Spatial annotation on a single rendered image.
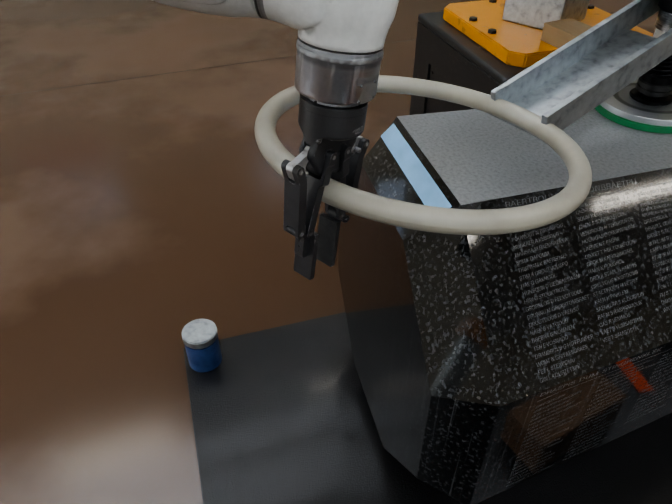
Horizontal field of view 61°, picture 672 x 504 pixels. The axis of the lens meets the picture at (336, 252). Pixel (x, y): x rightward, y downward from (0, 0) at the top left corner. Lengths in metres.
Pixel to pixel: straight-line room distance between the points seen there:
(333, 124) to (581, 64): 0.68
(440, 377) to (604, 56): 0.66
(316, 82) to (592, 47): 0.73
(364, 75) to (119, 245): 1.81
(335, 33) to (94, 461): 1.36
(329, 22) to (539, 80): 0.62
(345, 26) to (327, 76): 0.05
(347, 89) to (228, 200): 1.88
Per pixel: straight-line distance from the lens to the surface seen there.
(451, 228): 0.66
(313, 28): 0.59
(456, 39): 1.93
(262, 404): 1.67
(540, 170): 1.10
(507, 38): 1.85
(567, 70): 1.18
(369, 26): 0.58
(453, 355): 0.99
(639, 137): 1.29
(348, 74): 0.59
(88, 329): 2.02
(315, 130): 0.62
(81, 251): 2.34
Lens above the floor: 1.36
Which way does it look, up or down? 40 degrees down
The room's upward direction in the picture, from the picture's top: straight up
